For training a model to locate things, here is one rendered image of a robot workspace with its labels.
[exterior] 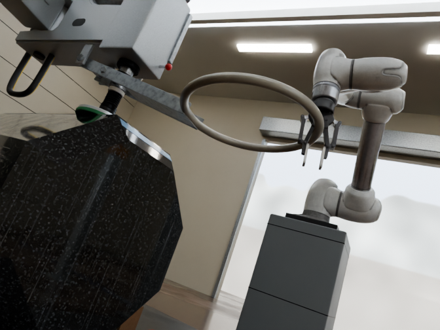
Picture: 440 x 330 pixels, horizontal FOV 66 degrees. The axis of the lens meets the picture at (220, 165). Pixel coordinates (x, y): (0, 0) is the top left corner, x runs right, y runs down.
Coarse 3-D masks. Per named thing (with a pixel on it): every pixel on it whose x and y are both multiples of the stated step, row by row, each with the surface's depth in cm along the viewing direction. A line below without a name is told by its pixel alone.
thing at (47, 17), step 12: (0, 0) 163; (12, 0) 159; (24, 0) 159; (36, 0) 164; (48, 0) 169; (60, 0) 177; (12, 12) 170; (24, 12) 166; (36, 12) 166; (48, 12) 172; (24, 24) 177; (36, 24) 173; (48, 24) 173
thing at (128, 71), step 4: (120, 68) 148; (124, 68) 147; (128, 68) 148; (124, 72) 146; (128, 72) 148; (132, 72) 150; (112, 84) 144; (116, 84) 144; (120, 88) 145; (124, 88) 146; (124, 92) 147
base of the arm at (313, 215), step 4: (304, 212) 193; (308, 212) 190; (312, 212) 189; (316, 212) 188; (304, 216) 189; (308, 216) 189; (312, 216) 188; (316, 216) 187; (320, 216) 187; (324, 216) 188; (320, 220) 185; (324, 220) 187; (328, 220) 189
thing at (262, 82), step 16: (208, 80) 98; (224, 80) 96; (240, 80) 94; (256, 80) 93; (272, 80) 93; (288, 96) 95; (304, 96) 96; (320, 112) 102; (208, 128) 132; (320, 128) 108; (240, 144) 136; (256, 144) 136; (288, 144) 129
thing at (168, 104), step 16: (96, 64) 150; (96, 80) 164; (112, 80) 142; (128, 80) 138; (128, 96) 152; (144, 96) 133; (160, 96) 128; (176, 96) 125; (160, 112) 141; (176, 112) 125
